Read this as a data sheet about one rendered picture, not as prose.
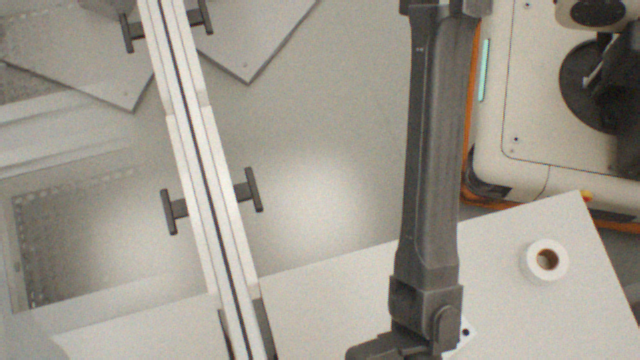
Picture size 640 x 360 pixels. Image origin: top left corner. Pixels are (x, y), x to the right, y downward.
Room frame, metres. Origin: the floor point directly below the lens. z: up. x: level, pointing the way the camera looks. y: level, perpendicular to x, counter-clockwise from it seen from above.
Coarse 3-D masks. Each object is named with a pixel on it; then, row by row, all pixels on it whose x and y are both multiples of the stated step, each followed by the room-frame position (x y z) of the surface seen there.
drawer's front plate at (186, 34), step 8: (176, 0) 0.66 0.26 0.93; (176, 8) 0.65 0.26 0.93; (184, 16) 0.63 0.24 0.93; (184, 24) 0.62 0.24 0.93; (184, 32) 0.60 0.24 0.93; (184, 40) 0.59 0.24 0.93; (192, 40) 0.59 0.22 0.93; (192, 48) 0.58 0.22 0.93; (192, 56) 0.56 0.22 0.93; (192, 64) 0.55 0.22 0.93; (192, 72) 0.53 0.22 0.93; (200, 72) 0.54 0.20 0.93; (200, 80) 0.52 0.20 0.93; (200, 88) 0.51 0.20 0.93; (200, 96) 0.50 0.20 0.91; (200, 104) 0.50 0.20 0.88; (208, 104) 0.51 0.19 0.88
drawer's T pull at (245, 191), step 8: (248, 168) 0.39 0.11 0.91; (248, 176) 0.38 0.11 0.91; (240, 184) 0.36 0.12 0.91; (248, 184) 0.37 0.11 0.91; (256, 184) 0.37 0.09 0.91; (240, 192) 0.35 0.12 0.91; (248, 192) 0.35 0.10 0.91; (256, 192) 0.35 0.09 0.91; (240, 200) 0.34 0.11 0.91; (248, 200) 0.34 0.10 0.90; (256, 200) 0.34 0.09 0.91; (256, 208) 0.33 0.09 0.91
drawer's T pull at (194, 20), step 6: (198, 0) 0.68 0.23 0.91; (204, 0) 0.68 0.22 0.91; (198, 6) 0.67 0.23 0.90; (204, 6) 0.66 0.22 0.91; (186, 12) 0.65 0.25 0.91; (192, 12) 0.65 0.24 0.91; (198, 12) 0.65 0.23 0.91; (204, 12) 0.65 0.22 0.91; (192, 18) 0.64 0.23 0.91; (198, 18) 0.64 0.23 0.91; (204, 18) 0.64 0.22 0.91; (192, 24) 0.63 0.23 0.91; (198, 24) 0.63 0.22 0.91; (204, 24) 0.63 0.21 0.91; (210, 24) 0.63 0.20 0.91; (210, 30) 0.62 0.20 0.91
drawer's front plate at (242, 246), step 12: (204, 108) 0.48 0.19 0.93; (204, 120) 0.45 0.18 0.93; (216, 132) 0.44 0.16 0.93; (216, 144) 0.42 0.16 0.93; (216, 156) 0.40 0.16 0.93; (228, 180) 0.36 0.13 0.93; (228, 192) 0.34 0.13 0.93; (228, 204) 0.33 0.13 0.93; (240, 216) 0.31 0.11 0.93; (240, 228) 0.29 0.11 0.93; (240, 240) 0.27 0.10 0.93; (240, 252) 0.26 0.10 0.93; (252, 264) 0.24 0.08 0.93; (252, 276) 0.22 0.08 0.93; (252, 288) 0.21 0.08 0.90
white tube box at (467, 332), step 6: (462, 318) 0.22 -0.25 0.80; (462, 324) 0.21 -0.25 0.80; (468, 324) 0.21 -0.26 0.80; (462, 330) 0.21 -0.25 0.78; (468, 330) 0.20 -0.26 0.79; (474, 330) 0.20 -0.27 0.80; (462, 336) 0.19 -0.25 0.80; (468, 336) 0.19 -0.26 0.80; (462, 342) 0.18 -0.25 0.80; (444, 354) 0.16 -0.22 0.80; (450, 354) 0.16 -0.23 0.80
